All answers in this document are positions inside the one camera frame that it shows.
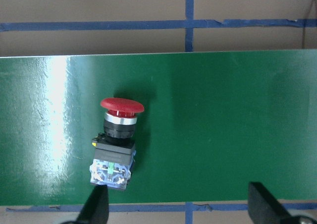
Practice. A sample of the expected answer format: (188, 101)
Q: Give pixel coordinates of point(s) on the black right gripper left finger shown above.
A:
(96, 208)

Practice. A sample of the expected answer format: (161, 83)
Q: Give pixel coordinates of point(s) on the green conveyor belt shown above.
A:
(212, 123)

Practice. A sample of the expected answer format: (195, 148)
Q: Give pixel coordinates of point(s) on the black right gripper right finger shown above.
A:
(263, 208)

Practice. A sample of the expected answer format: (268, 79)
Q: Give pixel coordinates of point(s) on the red mushroom push button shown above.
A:
(114, 148)

